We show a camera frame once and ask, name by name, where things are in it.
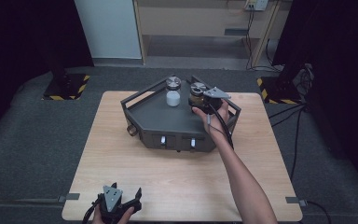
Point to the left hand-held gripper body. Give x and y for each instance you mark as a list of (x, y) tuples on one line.
[(112, 199)]

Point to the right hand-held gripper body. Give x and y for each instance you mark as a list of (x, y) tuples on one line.
[(213, 99)]

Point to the glass jar with brown powder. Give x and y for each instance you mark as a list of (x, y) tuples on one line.
[(196, 99)]

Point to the glass jar with white powder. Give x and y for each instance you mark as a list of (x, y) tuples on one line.
[(173, 99)]

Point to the black corner shelf rack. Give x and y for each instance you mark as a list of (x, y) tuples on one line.
[(161, 118)]

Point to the person's left hand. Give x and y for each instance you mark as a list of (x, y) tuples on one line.
[(127, 216)]

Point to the person's right hand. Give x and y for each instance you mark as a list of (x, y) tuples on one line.
[(217, 124)]

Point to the black stand with striped base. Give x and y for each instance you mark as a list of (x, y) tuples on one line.
[(60, 88), (279, 90)]

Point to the dark flat plate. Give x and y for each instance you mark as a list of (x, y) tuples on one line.
[(236, 31)]

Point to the wooden shelf unit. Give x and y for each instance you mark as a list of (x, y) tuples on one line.
[(192, 21)]

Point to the white power strip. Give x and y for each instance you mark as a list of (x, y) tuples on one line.
[(261, 4)]

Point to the white panel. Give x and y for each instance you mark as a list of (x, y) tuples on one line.
[(108, 28)]

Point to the dark curtain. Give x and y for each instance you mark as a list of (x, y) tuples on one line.
[(18, 46), (341, 77)]

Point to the grey table bracket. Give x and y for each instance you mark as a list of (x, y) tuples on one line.
[(70, 197), (295, 200)]

